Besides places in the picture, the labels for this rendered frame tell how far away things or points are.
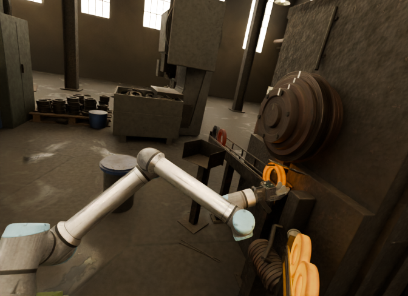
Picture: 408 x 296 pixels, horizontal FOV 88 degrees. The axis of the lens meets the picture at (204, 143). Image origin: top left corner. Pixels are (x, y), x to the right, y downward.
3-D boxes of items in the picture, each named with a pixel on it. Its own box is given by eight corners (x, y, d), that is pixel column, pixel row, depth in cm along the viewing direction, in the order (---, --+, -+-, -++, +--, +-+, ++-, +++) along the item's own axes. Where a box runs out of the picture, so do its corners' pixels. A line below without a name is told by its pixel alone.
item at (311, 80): (263, 143, 142) (283, 70, 127) (312, 179, 100) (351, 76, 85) (254, 142, 141) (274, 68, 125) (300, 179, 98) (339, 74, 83)
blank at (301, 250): (308, 228, 82) (299, 225, 83) (314, 253, 67) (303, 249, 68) (295, 261, 85) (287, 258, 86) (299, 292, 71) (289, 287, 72)
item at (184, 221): (189, 208, 204) (201, 139, 180) (209, 224, 189) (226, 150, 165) (172, 218, 188) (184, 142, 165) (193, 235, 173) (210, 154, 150)
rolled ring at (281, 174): (285, 171, 113) (290, 171, 114) (267, 156, 130) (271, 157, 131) (275, 201, 119) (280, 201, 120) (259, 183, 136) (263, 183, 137)
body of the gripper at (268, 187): (278, 187, 106) (255, 193, 104) (277, 200, 109) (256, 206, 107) (269, 179, 113) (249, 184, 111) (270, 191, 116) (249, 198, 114)
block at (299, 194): (292, 227, 115) (306, 189, 107) (302, 238, 108) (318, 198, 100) (275, 228, 112) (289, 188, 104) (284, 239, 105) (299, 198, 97)
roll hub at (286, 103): (260, 133, 128) (272, 85, 119) (288, 151, 103) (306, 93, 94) (252, 132, 126) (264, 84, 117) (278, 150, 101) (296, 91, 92)
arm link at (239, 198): (223, 218, 108) (217, 199, 113) (246, 211, 110) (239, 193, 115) (226, 214, 100) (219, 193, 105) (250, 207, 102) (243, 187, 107)
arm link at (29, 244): (-24, 271, 77) (-3, 220, 85) (16, 269, 92) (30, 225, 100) (16, 270, 76) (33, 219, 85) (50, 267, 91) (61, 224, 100)
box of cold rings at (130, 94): (169, 130, 432) (175, 91, 406) (178, 145, 359) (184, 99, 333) (115, 126, 396) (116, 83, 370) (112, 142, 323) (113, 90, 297)
